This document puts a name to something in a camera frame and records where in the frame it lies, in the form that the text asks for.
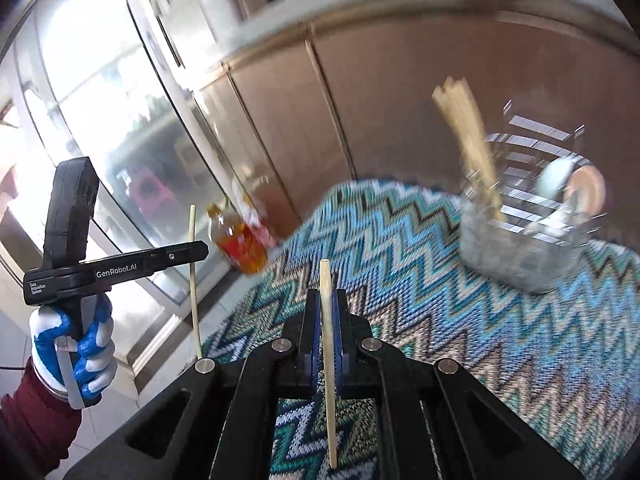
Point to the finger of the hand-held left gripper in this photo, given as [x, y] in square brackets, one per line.
[180, 255]

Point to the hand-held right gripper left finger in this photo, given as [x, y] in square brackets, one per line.
[312, 325]

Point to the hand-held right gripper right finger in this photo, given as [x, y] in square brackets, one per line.
[341, 325]

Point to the bamboo chopstick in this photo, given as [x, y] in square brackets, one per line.
[328, 360]
[194, 300]
[470, 105]

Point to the clear glass jar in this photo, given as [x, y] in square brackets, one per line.
[480, 245]

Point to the clear glass cup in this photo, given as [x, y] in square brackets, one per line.
[550, 255]

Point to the light blue ceramic spoon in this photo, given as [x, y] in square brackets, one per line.
[556, 180]

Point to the pink ceramic spoon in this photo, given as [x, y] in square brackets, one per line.
[587, 190]

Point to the person's left forearm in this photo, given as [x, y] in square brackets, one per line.
[40, 420]

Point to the person's left hand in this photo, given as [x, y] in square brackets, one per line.
[97, 355]

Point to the amber oil bottle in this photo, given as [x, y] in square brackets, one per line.
[240, 250]

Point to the red plastic stool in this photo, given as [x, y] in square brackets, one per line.
[150, 192]

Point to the red label bottle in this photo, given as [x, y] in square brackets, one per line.
[262, 230]

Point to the zigzag woven mat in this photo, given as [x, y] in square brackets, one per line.
[400, 260]

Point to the glass sliding door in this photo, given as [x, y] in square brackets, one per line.
[100, 110]

